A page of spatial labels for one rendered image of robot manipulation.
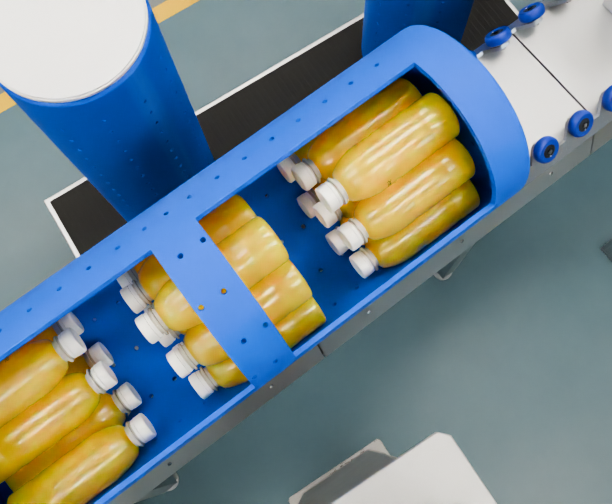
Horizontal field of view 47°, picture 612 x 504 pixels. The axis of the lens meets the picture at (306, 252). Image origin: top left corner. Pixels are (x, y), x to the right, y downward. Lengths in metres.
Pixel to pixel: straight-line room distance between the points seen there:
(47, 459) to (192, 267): 0.38
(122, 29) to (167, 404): 0.60
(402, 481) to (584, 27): 0.86
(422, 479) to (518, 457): 1.22
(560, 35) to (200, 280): 0.81
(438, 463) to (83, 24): 0.86
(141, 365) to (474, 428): 1.18
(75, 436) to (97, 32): 0.63
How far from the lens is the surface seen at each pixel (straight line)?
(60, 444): 1.06
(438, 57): 0.93
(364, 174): 0.89
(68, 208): 2.11
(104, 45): 1.21
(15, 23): 1.29
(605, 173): 2.33
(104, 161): 1.40
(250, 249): 0.86
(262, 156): 0.88
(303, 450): 2.03
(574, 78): 1.32
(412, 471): 0.88
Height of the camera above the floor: 2.02
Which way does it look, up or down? 75 degrees down
